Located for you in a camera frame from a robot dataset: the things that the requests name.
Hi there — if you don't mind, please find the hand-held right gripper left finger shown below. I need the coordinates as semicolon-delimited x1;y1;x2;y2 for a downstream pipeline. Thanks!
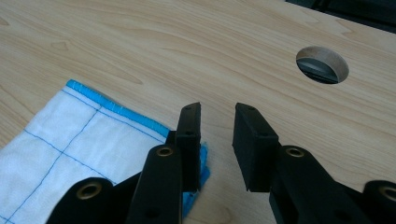
167;102;203;192

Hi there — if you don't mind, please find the round cable hole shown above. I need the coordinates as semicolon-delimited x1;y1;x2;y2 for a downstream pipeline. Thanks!
295;46;350;85

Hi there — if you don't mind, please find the dark blurred object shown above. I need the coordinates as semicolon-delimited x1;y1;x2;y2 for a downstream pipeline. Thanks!
284;0;396;35

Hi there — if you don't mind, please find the white cloth with blue grid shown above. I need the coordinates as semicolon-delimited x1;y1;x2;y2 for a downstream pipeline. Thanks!
0;78;210;224

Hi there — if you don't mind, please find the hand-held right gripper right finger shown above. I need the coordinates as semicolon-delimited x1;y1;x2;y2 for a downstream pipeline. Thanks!
232;103;282;192

